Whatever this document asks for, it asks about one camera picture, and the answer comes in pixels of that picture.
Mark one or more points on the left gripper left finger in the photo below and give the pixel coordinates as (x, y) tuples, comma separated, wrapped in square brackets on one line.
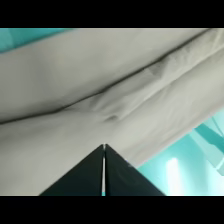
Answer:
[(86, 176)]

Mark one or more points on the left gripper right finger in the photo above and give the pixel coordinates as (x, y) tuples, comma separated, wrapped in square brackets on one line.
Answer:
[(126, 178)]

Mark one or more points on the grey garment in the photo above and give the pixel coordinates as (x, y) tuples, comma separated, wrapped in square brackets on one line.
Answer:
[(100, 86)]

